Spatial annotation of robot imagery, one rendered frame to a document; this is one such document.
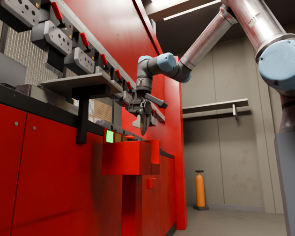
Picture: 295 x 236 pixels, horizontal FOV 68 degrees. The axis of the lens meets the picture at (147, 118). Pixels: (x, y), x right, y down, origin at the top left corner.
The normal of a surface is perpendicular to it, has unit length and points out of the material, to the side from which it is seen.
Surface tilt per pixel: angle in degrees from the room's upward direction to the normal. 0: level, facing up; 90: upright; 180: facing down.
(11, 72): 90
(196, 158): 90
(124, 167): 90
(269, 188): 90
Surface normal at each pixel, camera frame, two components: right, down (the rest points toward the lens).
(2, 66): 0.96, -0.07
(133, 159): -0.41, -0.22
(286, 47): -0.67, -0.05
